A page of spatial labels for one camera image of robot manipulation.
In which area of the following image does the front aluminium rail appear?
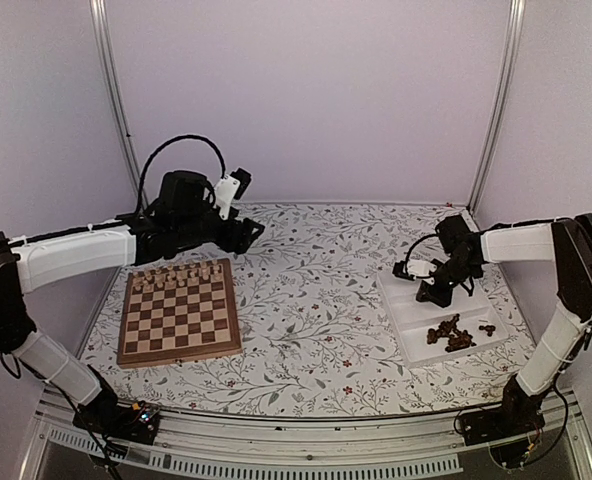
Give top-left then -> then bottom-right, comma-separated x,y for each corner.
20,390 -> 592,479

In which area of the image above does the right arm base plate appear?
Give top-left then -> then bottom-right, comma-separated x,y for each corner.
454,406 -> 545,470

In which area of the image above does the light rook far left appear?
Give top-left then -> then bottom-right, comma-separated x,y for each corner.
131,274 -> 145,292

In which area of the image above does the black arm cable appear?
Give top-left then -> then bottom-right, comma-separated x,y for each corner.
400,232 -> 445,274
135,133 -> 227,211

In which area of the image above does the white plastic compartment tray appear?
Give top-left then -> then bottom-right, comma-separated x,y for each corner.
376,271 -> 509,368

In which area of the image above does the right aluminium frame post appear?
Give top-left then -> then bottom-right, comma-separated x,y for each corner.
467,0 -> 526,216

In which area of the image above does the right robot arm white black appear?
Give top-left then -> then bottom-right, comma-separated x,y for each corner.
402,213 -> 592,436

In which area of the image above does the dark chess piece apart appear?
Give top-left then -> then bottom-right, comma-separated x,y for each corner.
478,324 -> 496,337

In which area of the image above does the wooden chess board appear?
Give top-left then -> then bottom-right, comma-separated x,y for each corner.
117,258 -> 243,369

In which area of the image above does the pile of dark chess pieces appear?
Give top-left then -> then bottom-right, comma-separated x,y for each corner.
426,314 -> 476,353

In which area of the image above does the floral patterned table mat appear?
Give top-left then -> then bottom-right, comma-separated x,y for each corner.
82,204 -> 534,417

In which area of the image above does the aluminium frame post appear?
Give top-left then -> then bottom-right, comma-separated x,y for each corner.
89,0 -> 148,206
467,0 -> 526,216

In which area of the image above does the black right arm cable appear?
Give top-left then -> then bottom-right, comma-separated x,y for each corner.
400,232 -> 445,274

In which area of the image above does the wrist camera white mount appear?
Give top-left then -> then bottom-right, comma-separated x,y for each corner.
214,168 -> 252,220
392,259 -> 438,281

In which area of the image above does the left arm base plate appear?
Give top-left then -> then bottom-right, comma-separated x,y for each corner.
73,398 -> 160,445

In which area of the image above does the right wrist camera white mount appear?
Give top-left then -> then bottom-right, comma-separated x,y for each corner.
392,259 -> 438,281

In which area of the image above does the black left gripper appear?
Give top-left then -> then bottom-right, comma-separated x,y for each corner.
176,208 -> 266,254

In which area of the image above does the left aluminium frame post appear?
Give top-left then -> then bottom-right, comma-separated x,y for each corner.
89,0 -> 148,206

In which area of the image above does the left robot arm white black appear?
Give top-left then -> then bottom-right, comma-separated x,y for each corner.
0,168 -> 264,434

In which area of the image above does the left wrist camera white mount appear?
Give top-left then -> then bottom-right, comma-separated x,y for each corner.
214,168 -> 252,220

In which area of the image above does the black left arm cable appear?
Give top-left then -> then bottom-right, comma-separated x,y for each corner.
135,133 -> 227,211

